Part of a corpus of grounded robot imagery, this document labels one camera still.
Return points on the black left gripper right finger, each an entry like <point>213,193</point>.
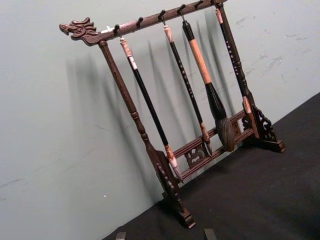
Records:
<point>210,235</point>

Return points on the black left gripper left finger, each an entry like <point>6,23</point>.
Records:
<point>121,236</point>

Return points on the black table cloth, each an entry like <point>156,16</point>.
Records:
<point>250,200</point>

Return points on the black brush with pink-white ends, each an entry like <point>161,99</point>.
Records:
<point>150,102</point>

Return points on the thin black brush with markings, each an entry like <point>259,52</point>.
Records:
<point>186,80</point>

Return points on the dark carved wooden brush rack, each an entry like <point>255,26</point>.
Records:
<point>117,78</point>

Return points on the black brush with white dots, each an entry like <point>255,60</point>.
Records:
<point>232,56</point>

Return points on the pale wall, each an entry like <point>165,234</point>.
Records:
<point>50,125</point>

